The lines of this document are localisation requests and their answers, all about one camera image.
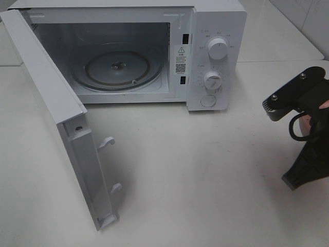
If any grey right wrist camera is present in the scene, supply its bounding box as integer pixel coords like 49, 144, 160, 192
262, 66, 328, 121

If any white microwave door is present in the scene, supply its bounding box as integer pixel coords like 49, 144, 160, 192
1, 10, 117, 231

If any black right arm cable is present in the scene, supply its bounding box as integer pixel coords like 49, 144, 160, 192
288, 113, 313, 142

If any white microwave oven body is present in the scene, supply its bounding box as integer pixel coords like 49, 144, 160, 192
6, 1, 247, 111

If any white timer knob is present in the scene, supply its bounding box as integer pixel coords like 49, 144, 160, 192
204, 71, 222, 91

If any white warning label sticker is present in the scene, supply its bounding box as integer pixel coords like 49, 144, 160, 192
174, 44, 191, 75

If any white upper power knob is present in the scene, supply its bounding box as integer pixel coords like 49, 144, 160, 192
208, 37, 228, 60

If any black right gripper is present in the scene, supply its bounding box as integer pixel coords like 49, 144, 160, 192
281, 78, 329, 191

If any pink speckled plate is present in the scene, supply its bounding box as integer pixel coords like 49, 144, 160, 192
299, 115, 311, 136

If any white round door button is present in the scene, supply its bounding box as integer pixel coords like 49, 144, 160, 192
200, 95, 216, 107

